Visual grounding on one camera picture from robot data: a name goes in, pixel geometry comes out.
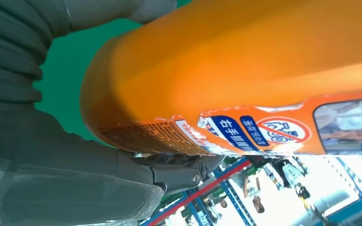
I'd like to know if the person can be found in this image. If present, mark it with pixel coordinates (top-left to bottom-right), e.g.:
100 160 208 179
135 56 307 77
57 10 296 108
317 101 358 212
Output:
207 193 229 219
243 176 266 215

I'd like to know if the red pole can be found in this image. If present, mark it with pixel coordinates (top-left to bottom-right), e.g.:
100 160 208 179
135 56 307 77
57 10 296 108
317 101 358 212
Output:
148 160 252 226

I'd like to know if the white humanoid robot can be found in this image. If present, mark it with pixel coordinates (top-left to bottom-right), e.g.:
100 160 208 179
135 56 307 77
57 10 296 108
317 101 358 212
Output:
262 157 311 200

